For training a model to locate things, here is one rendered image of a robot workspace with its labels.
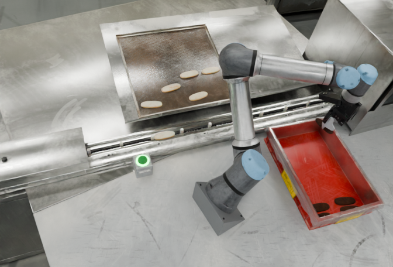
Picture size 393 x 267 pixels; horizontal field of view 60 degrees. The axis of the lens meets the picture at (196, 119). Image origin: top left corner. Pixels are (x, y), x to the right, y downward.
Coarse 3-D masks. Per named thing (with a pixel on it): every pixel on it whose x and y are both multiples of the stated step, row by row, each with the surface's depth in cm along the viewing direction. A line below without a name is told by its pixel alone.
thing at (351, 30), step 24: (336, 0) 163; (360, 0) 164; (384, 0) 166; (336, 24) 166; (360, 24) 153; (384, 24) 153; (312, 48) 186; (336, 48) 169; (360, 48) 155; (384, 48) 143; (384, 72) 146; (384, 96) 152; (360, 120) 164; (384, 120) 173
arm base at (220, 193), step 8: (224, 176) 131; (208, 184) 133; (216, 184) 131; (224, 184) 130; (208, 192) 131; (216, 192) 130; (224, 192) 129; (232, 192) 129; (240, 192) 129; (216, 200) 129; (224, 200) 129; (232, 200) 130; (224, 208) 129; (232, 208) 131
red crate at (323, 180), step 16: (288, 144) 165; (304, 144) 167; (320, 144) 168; (304, 160) 160; (320, 160) 162; (336, 160) 163; (304, 176) 155; (320, 176) 156; (336, 176) 157; (320, 192) 151; (336, 192) 152; (352, 192) 153; (336, 208) 147
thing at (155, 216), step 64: (384, 128) 180; (128, 192) 141; (192, 192) 144; (256, 192) 148; (384, 192) 155; (64, 256) 123; (128, 256) 125; (192, 256) 128; (256, 256) 131; (320, 256) 133; (384, 256) 136
